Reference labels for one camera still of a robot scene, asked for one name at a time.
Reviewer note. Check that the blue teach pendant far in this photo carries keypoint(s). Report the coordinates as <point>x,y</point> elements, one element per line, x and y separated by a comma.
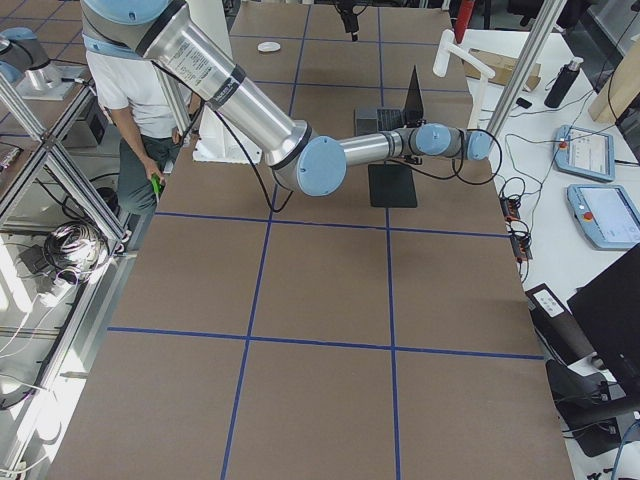
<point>584,153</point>

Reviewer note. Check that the overhead black camera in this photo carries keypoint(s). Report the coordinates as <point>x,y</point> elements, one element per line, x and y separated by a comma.
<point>349,11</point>

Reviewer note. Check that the white computer mouse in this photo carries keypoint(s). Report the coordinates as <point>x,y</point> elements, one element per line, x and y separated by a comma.
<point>268,47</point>

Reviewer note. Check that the black power strip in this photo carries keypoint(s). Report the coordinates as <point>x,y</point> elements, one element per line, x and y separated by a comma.
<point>518,230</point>

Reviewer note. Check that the blue teach pendant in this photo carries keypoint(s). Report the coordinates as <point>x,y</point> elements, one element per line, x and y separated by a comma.
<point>584,153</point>
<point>605,214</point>

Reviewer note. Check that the person in white shirt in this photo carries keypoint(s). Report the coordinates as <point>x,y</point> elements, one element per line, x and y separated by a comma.
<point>130,91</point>

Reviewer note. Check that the grey laptop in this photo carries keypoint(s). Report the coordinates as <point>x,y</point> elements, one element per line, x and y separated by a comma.
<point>369,120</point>

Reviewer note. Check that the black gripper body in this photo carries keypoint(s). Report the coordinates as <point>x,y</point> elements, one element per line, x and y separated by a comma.
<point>413,159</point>

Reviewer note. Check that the black monitor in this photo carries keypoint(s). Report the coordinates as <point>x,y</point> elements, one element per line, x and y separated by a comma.
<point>607,311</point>

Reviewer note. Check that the black mouse pad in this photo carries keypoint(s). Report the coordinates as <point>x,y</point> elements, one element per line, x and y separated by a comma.
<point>391,186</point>

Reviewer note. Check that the aluminium frame post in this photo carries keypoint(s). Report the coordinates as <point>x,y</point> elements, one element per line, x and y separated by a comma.
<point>532,48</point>

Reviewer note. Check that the cardboard box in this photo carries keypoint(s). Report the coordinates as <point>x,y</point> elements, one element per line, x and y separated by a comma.
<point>503,67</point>

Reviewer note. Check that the red cylinder bottle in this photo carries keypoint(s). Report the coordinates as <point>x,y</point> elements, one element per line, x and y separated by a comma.
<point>464,15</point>

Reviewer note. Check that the blue teach pendant near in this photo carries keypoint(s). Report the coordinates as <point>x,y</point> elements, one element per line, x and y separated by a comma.
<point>605,214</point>

